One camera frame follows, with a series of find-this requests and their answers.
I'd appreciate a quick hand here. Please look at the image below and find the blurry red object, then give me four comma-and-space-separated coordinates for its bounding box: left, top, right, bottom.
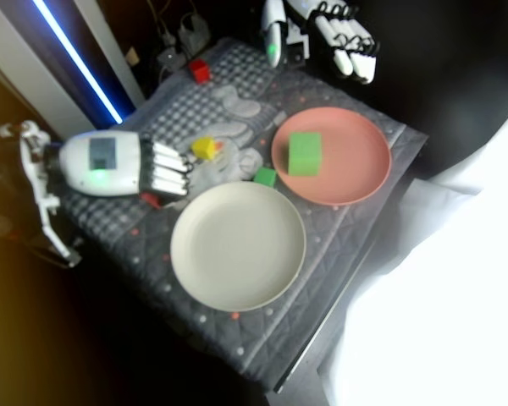
140, 192, 165, 211

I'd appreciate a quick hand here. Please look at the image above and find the yellow block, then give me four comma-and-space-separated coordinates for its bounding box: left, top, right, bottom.
190, 135, 219, 162

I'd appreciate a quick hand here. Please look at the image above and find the small red letter cube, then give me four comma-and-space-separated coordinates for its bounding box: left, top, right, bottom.
188, 58, 213, 84

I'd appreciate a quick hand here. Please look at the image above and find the white plate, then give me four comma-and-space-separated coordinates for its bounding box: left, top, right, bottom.
169, 181, 307, 313

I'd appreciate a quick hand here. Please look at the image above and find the small green cube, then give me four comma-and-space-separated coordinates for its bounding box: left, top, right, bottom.
252, 167, 278, 188

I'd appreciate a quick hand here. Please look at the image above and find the large green cube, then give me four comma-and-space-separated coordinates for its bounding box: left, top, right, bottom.
286, 131, 323, 178

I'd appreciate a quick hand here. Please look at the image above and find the pink plate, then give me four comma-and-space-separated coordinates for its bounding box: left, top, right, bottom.
270, 106, 393, 207

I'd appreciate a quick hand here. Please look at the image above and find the grey quilt with bear print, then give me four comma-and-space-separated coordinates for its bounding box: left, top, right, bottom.
57, 36, 428, 392

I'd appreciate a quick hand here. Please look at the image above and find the blue light strip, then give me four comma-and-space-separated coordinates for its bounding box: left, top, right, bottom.
31, 0, 124, 125

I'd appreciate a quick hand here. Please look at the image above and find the grey adapter box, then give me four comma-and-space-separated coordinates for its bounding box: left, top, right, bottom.
157, 47, 187, 73

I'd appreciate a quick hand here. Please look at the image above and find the white frame post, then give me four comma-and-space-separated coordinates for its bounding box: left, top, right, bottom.
0, 0, 146, 139

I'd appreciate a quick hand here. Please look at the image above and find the grey charger with cables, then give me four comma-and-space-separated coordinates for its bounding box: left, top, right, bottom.
176, 12, 212, 50

